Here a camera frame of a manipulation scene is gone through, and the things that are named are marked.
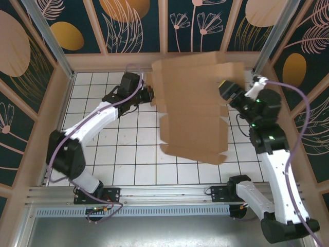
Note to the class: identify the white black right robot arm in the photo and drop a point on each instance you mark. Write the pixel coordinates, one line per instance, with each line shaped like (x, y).
(280, 185)

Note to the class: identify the aluminium side rail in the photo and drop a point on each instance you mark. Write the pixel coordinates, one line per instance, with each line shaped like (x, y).
(42, 181)

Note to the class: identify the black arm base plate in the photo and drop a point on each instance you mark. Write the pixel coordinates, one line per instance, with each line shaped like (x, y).
(113, 195)
(218, 195)

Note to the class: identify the brown cardboard paper box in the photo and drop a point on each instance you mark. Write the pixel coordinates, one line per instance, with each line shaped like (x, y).
(192, 115)

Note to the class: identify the aluminium mounting rail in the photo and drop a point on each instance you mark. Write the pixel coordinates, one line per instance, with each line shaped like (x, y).
(164, 195)

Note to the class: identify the aluminium corner post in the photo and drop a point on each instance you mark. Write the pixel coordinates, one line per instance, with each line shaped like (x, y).
(277, 38)
(48, 38)

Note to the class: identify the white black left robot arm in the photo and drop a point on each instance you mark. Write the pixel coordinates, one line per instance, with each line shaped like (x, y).
(90, 126)

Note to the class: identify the small green circuit board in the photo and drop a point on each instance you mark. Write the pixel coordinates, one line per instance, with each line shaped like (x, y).
(99, 209)

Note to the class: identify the grey metal sheet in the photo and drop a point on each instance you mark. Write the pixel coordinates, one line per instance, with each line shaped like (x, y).
(154, 234)

